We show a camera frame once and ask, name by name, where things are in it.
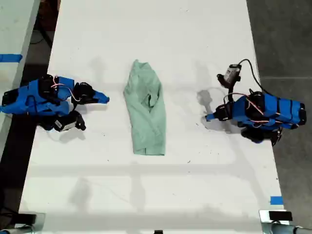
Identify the pale green T-shirt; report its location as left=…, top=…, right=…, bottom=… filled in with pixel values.
left=122, top=59, right=167, bottom=156

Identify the long blue tape strip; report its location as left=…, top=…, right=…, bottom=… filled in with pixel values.
left=0, top=54, right=23, bottom=64

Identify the short blue tape strip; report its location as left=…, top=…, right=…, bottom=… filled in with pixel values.
left=270, top=195, right=284, bottom=206

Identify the red white arm wire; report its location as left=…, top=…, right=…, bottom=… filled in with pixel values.
left=245, top=97, right=272, bottom=128
left=51, top=76, right=81, bottom=103

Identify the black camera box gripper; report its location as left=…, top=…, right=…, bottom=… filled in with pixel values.
left=217, top=63, right=242, bottom=88
left=54, top=111, right=86, bottom=133

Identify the black camera cable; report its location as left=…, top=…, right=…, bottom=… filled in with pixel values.
left=239, top=58, right=269, bottom=95

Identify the black floor cable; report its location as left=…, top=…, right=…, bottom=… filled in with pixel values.
left=30, top=23, right=56, bottom=48

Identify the black box on metal bracket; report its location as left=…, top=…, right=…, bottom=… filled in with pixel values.
left=258, top=209, right=294, bottom=234

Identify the black box with cables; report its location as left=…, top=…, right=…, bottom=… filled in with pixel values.
left=17, top=213, right=38, bottom=224

